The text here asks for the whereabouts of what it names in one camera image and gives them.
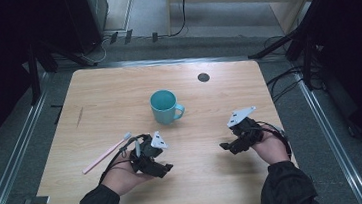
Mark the round black table grommet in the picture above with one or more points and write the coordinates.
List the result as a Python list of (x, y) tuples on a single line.
[(203, 77)]

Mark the grey metal bracket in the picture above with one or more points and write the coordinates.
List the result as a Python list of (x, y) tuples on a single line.
[(37, 200)]

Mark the pink toothbrush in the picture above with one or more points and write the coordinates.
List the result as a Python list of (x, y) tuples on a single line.
[(105, 154)]

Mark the black cabinet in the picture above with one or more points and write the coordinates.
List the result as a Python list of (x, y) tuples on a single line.
[(85, 17)]

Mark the person's right hand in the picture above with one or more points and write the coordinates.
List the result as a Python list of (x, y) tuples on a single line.
[(274, 148)]

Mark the metal floor rail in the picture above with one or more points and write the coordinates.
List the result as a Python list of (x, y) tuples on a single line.
[(13, 155), (333, 137)]

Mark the person's left hand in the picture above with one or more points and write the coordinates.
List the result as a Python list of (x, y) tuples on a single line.
[(122, 178)]

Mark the teal cup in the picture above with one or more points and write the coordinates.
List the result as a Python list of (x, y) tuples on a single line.
[(165, 112)]

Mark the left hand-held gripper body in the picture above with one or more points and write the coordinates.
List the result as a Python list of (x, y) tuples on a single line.
[(144, 154)]

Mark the black metal stand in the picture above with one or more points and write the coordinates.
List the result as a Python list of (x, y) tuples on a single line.
[(34, 76), (296, 37)]

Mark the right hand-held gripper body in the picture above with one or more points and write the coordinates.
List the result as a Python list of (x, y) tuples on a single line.
[(248, 132)]

